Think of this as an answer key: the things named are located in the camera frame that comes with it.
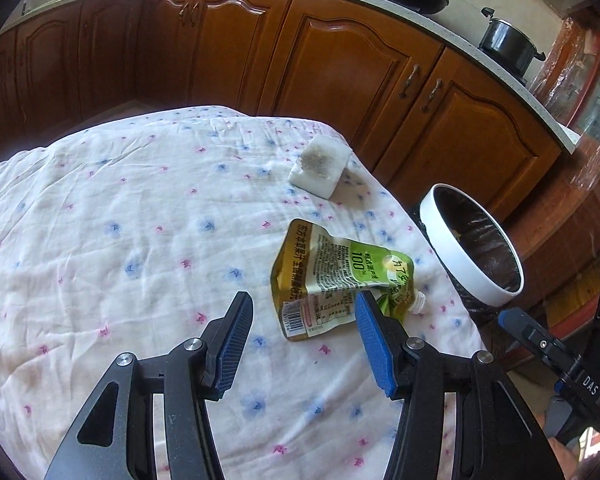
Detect wooden kitchen cabinets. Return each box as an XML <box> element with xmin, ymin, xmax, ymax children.
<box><xmin>0</xmin><ymin>0</ymin><xmax>565</xmax><ymax>219</ymax></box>

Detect black cooking pot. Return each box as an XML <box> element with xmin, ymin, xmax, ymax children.
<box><xmin>478</xmin><ymin>6</ymin><xmax>546</xmax><ymax>78</ymax></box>

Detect green drink pouch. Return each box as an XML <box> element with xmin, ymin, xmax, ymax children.
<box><xmin>271</xmin><ymin>219</ymin><xmax>426</xmax><ymax>340</ymax></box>

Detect glass display cabinet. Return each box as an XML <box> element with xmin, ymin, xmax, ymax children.
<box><xmin>505</xmin><ymin>6</ymin><xmax>600</xmax><ymax>309</ymax></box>

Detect white sponge block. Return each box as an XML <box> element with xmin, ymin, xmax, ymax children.
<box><xmin>288</xmin><ymin>136</ymin><xmax>352</xmax><ymax>200</ymax></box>

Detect white trash bin black liner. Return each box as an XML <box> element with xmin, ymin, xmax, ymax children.
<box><xmin>414</xmin><ymin>183</ymin><xmax>524</xmax><ymax>318</ymax></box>

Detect floral white tablecloth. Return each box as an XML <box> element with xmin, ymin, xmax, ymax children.
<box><xmin>0</xmin><ymin>106</ymin><xmax>482</xmax><ymax>479</ymax></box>

